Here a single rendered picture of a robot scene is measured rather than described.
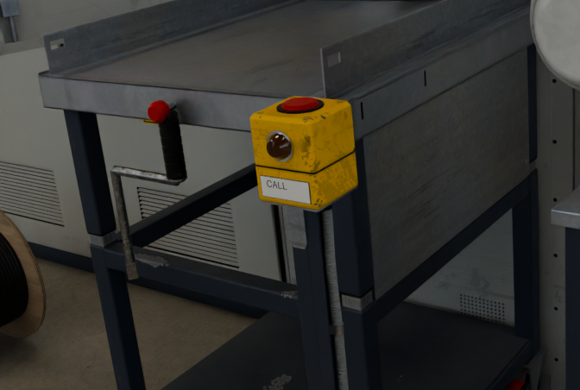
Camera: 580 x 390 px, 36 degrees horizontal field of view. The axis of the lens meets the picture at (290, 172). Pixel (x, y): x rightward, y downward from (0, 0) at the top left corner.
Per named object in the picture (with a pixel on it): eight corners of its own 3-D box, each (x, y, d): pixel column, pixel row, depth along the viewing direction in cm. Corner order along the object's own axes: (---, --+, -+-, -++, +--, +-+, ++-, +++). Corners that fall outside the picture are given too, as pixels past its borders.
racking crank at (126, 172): (122, 279, 150) (90, 105, 140) (135, 272, 152) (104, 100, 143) (195, 300, 140) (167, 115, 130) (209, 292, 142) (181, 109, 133)
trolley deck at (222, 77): (350, 144, 117) (347, 99, 115) (44, 107, 153) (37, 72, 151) (551, 34, 167) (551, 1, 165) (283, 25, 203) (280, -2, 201)
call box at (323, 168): (318, 214, 93) (308, 119, 90) (257, 204, 98) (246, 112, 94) (360, 187, 99) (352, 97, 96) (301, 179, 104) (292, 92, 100)
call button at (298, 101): (305, 122, 93) (304, 108, 92) (274, 120, 95) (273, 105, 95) (327, 112, 96) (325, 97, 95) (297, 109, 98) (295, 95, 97)
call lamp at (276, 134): (286, 167, 92) (283, 135, 90) (261, 163, 94) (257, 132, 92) (295, 163, 93) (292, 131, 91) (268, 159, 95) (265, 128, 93)
